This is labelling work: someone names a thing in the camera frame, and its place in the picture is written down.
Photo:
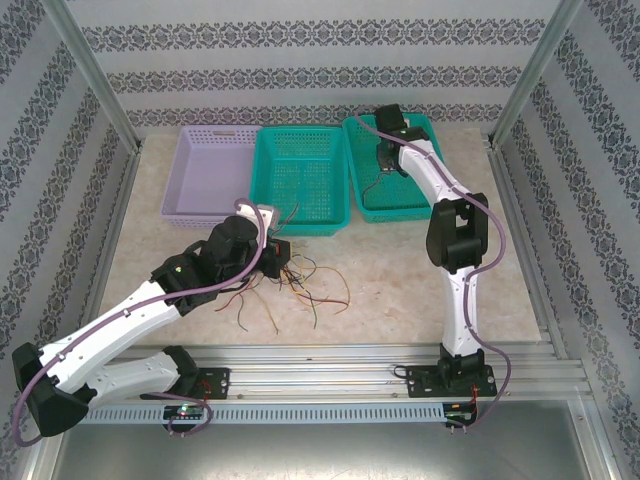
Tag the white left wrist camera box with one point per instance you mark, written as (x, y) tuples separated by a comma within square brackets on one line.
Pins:
[(269, 216)]

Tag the aluminium frame post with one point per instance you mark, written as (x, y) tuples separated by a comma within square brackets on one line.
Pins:
[(85, 60), (537, 65)]

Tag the lavender perforated plastic basket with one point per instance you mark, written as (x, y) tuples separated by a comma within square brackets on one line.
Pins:
[(210, 170)]

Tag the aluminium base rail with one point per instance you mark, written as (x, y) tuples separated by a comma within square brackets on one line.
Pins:
[(320, 372)]

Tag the small controller circuit board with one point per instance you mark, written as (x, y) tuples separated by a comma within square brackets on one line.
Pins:
[(185, 411), (457, 414)]

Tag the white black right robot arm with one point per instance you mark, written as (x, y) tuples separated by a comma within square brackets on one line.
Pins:
[(460, 310)]

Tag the teal perforated plastic basket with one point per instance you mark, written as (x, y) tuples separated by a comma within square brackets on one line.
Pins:
[(300, 170), (400, 200)]

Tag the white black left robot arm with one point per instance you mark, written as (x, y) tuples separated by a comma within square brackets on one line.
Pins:
[(125, 325)]

